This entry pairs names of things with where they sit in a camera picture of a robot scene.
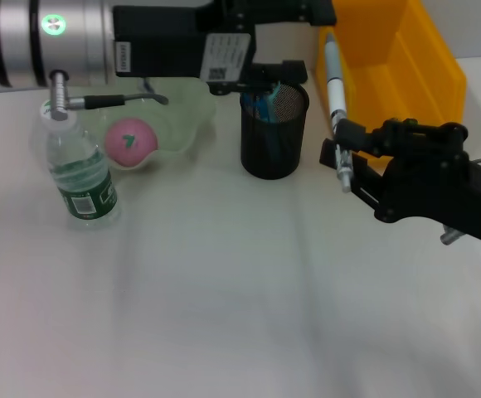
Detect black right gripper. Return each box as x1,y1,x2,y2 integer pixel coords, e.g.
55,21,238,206
318,117,481,250

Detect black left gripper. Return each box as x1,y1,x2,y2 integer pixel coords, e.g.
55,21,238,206
111,0,309,97

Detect blue capped scissors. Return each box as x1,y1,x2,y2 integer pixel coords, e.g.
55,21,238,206
241,81,284,163

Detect silver ballpoint pen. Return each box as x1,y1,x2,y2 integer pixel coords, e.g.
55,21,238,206
322,31,354,195

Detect pink toy peach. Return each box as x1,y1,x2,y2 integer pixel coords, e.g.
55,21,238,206
103,118,159,168

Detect clear green-label water bottle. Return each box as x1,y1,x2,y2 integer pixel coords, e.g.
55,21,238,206
37,101,122,221

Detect black mesh pen holder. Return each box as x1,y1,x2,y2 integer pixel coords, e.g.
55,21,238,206
239,81,311,181

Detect translucent green fruit bowl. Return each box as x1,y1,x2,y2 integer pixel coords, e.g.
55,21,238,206
98,78,217,171

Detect yellow plastic bin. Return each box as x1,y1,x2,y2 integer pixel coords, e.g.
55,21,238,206
315,0,469,144

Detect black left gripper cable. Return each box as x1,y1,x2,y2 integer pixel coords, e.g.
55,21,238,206
48,69,170,124

